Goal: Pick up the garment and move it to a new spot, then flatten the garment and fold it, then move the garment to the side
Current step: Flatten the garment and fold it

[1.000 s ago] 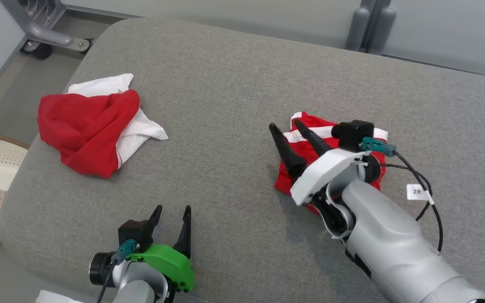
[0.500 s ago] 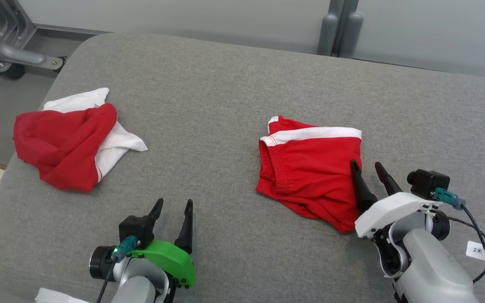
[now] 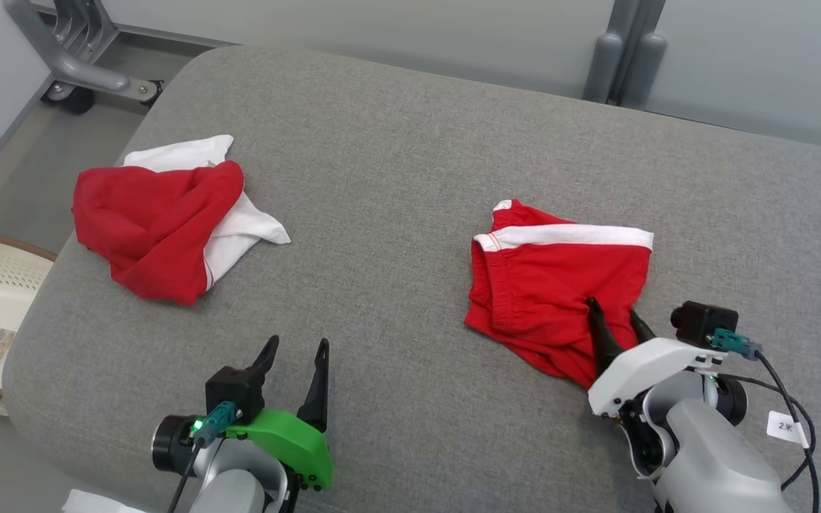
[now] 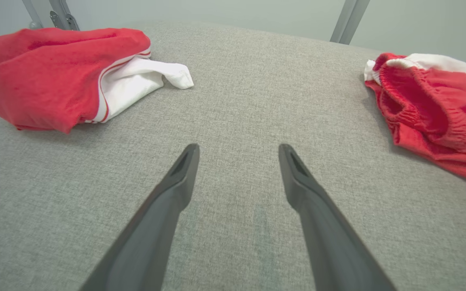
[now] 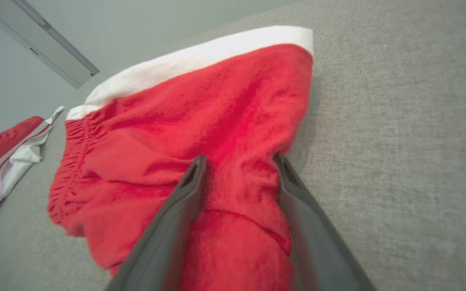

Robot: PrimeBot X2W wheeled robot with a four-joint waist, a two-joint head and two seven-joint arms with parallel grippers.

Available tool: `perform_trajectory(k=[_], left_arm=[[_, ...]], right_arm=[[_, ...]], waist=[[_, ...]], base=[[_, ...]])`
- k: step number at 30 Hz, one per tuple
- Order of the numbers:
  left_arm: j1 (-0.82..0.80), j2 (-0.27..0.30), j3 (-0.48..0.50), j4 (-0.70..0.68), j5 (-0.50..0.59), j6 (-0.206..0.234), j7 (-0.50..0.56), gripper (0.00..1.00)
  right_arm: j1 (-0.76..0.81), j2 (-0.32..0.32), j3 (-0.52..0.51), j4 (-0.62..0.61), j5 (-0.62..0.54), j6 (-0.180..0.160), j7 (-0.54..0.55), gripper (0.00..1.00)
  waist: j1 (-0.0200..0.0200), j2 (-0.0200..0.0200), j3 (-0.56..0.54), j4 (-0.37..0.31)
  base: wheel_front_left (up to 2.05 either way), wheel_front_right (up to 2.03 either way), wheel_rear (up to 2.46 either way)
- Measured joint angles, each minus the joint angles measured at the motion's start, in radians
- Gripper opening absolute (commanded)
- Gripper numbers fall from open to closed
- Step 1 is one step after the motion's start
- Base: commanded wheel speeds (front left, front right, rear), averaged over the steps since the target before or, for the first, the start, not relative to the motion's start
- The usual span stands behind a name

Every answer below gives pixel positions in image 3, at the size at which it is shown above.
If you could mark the red shirt with white sleeves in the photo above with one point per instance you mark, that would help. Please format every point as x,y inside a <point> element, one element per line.
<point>154,228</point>

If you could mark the teal camera connector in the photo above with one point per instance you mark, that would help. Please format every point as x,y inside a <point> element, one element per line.
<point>735,343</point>
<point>218,420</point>

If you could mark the teal right camera connector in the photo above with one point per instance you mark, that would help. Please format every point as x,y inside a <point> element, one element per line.
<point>735,343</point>

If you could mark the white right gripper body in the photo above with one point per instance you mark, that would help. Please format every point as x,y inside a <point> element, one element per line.
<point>653,370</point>

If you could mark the grey metal wheeled frame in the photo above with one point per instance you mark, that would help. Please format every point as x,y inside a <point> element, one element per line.
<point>61,64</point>

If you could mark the teal left camera connector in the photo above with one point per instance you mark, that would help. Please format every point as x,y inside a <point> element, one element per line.
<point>218,420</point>

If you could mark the small black caster wheel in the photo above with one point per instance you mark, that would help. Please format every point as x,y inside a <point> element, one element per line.
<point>154,92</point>

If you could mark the grey partition wall post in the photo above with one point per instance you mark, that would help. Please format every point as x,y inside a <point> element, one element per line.
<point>635,57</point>

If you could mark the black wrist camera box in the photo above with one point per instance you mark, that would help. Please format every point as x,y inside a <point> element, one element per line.
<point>232,390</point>
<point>703,320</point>

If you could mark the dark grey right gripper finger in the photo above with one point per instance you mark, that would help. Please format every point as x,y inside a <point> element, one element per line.
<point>642,329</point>
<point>603,342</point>

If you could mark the red shorts with white waistband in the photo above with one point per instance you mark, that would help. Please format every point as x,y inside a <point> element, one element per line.
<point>560,285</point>

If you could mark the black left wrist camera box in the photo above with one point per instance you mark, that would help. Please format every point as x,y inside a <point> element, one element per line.
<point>232,390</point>

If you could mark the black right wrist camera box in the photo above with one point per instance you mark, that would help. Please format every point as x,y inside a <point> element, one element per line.
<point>703,320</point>

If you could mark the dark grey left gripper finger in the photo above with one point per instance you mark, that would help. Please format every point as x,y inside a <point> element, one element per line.
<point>269,353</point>
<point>318,392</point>

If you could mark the large black caster wheel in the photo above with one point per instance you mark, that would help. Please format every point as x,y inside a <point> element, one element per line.
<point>72,100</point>

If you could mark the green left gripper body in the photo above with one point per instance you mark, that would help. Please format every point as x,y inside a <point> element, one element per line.
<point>296,445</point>

